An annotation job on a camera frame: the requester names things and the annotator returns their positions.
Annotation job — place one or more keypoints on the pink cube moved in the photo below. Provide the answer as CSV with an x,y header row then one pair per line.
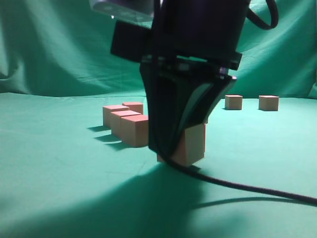
x,y
107,110
191,147
115,120
135,106
135,130

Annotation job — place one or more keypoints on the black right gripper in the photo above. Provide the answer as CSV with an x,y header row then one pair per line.
x,y
206,29

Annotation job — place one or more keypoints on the pink cube far left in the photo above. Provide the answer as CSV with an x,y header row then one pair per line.
x,y
233,102

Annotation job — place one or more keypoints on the pink cube far right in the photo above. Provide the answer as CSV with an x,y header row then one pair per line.
x,y
268,103

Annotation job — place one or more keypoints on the green cloth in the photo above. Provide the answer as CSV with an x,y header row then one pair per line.
x,y
64,175

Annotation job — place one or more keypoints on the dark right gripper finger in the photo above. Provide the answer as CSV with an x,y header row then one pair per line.
x,y
171,102

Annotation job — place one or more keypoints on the pink cube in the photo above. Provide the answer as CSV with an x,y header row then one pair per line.
x,y
268,103
233,102

